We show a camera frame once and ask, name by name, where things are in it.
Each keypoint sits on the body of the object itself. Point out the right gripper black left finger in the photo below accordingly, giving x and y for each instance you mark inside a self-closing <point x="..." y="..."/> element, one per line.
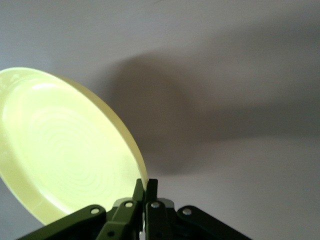
<point x="120" y="220"/>

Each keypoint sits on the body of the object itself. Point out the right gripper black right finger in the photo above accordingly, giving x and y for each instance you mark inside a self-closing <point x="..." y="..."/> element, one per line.
<point x="160" y="225"/>

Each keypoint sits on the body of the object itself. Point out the yellow round plate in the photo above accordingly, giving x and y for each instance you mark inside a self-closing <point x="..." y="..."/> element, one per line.
<point x="62" y="145"/>

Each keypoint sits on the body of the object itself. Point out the brown table cover sheet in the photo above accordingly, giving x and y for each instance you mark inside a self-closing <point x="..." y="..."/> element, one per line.
<point x="225" y="75"/>

